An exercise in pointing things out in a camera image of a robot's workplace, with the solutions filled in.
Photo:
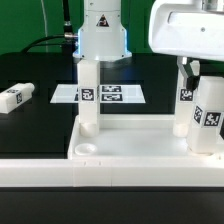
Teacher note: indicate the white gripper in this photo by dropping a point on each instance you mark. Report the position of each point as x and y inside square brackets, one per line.
[189, 28]

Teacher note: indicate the white desk top tray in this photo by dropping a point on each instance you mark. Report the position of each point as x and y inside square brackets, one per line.
[144, 136]

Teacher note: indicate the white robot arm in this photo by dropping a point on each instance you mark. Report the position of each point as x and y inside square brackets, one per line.
[102, 36]

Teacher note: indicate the white L-shaped fence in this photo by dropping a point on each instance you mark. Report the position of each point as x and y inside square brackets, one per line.
[102, 171]

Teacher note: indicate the fiducial marker sheet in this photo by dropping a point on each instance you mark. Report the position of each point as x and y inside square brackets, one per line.
[68, 93]

